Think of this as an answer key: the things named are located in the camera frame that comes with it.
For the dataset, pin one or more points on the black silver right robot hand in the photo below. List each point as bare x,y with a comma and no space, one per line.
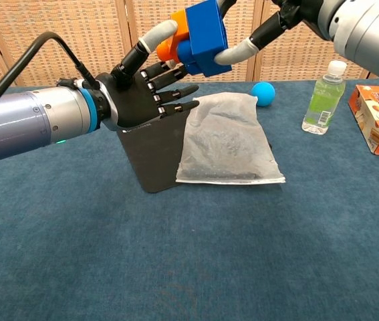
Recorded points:
286,16

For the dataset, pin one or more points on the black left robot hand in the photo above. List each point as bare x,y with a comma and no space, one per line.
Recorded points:
129,97

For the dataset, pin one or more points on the orange plastic block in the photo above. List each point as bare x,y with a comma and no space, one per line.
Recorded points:
167,50

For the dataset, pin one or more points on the blue plastic toy block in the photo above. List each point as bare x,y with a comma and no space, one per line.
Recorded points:
206,30

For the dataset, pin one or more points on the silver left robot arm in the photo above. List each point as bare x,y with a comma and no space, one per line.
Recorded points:
25,120

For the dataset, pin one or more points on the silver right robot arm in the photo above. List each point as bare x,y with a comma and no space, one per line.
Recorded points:
356,30

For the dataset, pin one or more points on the black mouse pad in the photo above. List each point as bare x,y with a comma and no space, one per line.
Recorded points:
149,157

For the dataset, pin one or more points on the blue ball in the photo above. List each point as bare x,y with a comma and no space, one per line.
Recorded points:
263,94

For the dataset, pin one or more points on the woven wooden folding screen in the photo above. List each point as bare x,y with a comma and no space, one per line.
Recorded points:
85,20

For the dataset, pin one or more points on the clear water bottle green label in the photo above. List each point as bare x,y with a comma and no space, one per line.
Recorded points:
323,100

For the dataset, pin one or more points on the translucent white plastic bag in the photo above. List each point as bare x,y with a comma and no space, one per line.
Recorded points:
226,143

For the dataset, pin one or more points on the blue felt table cover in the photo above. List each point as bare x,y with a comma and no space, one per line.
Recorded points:
175,250

